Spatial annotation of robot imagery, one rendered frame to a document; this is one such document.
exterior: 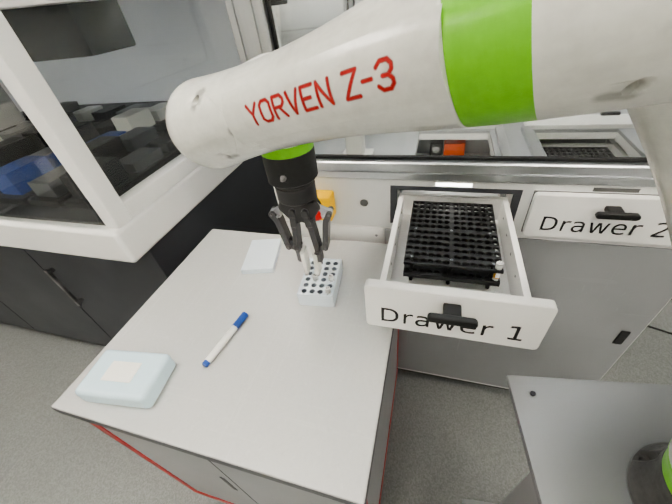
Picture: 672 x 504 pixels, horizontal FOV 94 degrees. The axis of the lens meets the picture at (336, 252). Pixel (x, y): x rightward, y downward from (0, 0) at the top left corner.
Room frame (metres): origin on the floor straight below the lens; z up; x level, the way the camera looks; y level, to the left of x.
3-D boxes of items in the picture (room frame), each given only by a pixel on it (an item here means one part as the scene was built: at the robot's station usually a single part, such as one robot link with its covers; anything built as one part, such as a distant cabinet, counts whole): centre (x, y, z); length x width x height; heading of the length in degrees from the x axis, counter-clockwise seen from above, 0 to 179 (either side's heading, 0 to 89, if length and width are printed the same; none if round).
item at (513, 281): (0.52, -0.25, 0.86); 0.40 x 0.26 x 0.06; 159
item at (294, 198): (0.53, 0.06, 1.01); 0.08 x 0.07 x 0.09; 75
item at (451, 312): (0.30, -0.17, 0.91); 0.07 x 0.04 x 0.01; 69
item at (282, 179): (0.54, 0.06, 1.09); 0.12 x 0.09 x 0.06; 165
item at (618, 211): (0.49, -0.58, 0.91); 0.07 x 0.04 x 0.01; 69
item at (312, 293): (0.54, 0.05, 0.78); 0.12 x 0.08 x 0.04; 165
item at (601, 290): (1.06, -0.50, 0.40); 1.03 x 0.95 x 0.80; 69
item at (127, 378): (0.35, 0.44, 0.78); 0.15 x 0.10 x 0.04; 76
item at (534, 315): (0.33, -0.18, 0.87); 0.29 x 0.02 x 0.11; 69
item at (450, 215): (0.51, -0.25, 0.87); 0.22 x 0.18 x 0.06; 159
